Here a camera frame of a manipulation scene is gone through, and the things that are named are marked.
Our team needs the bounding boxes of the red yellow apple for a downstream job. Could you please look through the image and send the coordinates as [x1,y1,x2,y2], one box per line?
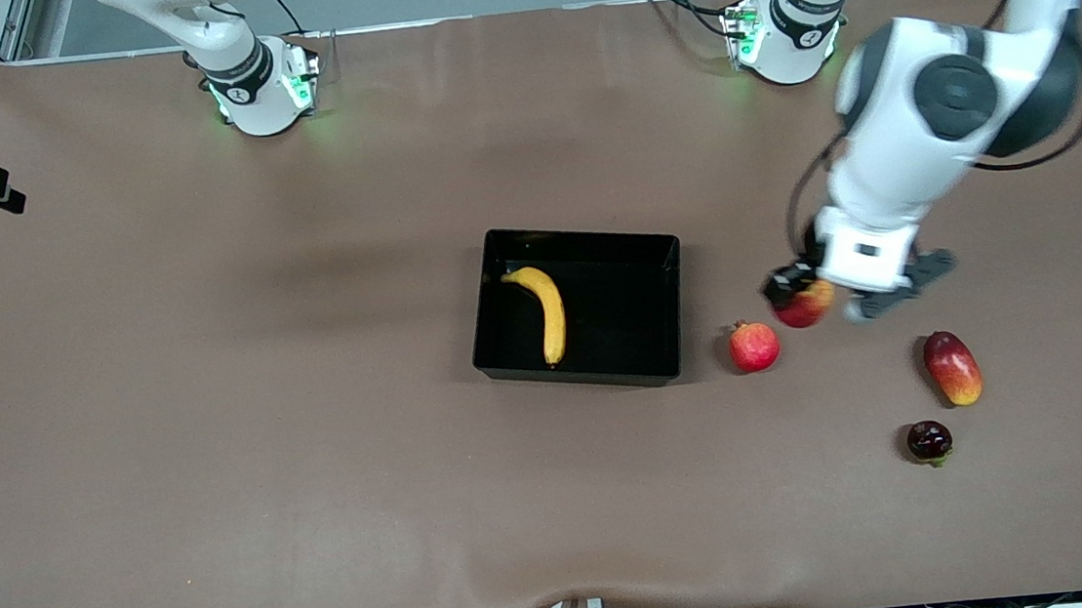
[772,278,839,332]

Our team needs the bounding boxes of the black plastic box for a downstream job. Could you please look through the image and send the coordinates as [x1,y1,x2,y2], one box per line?
[461,213,693,404]

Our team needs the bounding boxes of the yellow banana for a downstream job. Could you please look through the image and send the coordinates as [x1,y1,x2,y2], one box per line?
[499,263,571,373]

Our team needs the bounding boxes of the red pomegranate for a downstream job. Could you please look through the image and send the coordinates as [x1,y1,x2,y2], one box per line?
[726,316,783,376]

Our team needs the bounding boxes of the red yellow mango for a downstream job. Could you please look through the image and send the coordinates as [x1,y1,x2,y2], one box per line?
[921,328,985,410]

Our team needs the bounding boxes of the dark purple mangosteen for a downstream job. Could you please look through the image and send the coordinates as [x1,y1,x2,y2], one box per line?
[905,418,957,470]

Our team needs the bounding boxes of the brown table mat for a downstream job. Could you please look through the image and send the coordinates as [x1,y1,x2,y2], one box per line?
[0,0,1082,608]

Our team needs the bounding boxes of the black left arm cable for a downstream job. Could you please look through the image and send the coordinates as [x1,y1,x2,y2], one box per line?
[765,0,1082,265]

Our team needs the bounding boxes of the black base cable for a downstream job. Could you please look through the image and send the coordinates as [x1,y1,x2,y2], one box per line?
[258,0,309,41]
[640,0,746,47]

